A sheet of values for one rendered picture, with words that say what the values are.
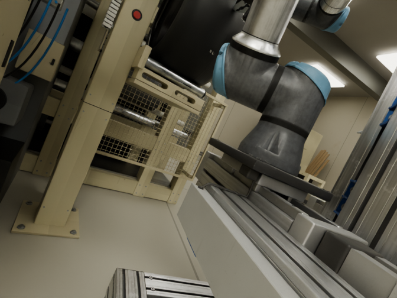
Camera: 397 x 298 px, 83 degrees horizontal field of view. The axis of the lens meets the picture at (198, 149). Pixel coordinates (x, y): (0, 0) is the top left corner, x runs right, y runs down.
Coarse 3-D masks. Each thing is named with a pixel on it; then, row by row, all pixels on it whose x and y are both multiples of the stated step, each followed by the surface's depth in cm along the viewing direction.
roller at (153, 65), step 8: (152, 64) 100; (160, 64) 102; (160, 72) 103; (168, 72) 104; (176, 80) 107; (184, 80) 109; (184, 88) 112; (192, 88) 112; (200, 88) 114; (200, 96) 117
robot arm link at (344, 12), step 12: (324, 0) 61; (336, 0) 58; (348, 0) 58; (312, 12) 66; (324, 12) 63; (336, 12) 62; (348, 12) 64; (312, 24) 69; (324, 24) 67; (336, 24) 66
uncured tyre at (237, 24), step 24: (168, 0) 126; (192, 0) 90; (216, 0) 91; (168, 24) 139; (192, 24) 91; (216, 24) 94; (240, 24) 99; (168, 48) 99; (192, 48) 97; (216, 48) 99; (192, 72) 107
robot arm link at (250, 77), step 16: (256, 0) 44; (272, 0) 42; (288, 0) 42; (256, 16) 45; (272, 16) 43; (288, 16) 44; (240, 32) 49; (256, 32) 45; (272, 32) 45; (224, 48) 50; (240, 48) 47; (256, 48) 46; (272, 48) 47; (224, 64) 49; (240, 64) 48; (256, 64) 47; (272, 64) 48; (224, 80) 51; (240, 80) 49; (256, 80) 49; (224, 96) 55; (240, 96) 52; (256, 96) 50
